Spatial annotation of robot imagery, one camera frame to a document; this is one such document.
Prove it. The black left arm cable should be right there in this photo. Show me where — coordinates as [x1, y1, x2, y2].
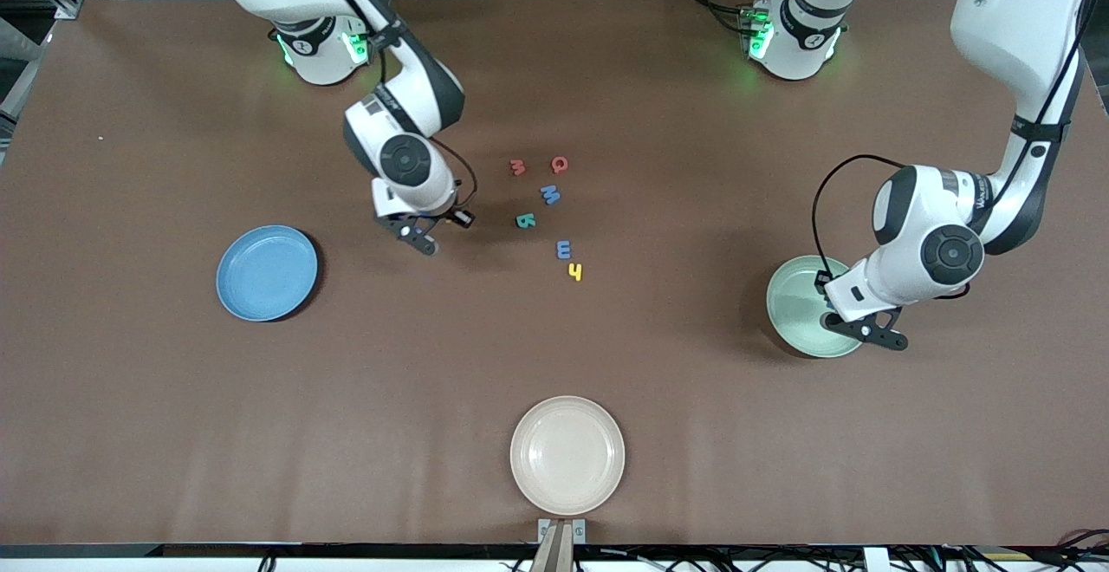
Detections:
[810, 0, 1109, 280]

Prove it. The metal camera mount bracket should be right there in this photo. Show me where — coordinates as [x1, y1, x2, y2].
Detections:
[537, 518, 587, 572]

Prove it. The blue plate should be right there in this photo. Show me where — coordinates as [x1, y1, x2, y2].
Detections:
[216, 224, 320, 322]

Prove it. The green plate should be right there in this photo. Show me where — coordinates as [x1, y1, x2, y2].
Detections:
[766, 255, 867, 359]

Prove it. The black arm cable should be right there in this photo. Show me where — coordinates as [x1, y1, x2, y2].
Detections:
[810, 0, 1109, 280]
[308, 0, 478, 216]

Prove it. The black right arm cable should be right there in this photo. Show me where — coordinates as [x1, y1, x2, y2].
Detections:
[308, 0, 478, 216]

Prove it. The beige plate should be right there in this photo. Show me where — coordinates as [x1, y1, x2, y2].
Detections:
[509, 395, 626, 517]

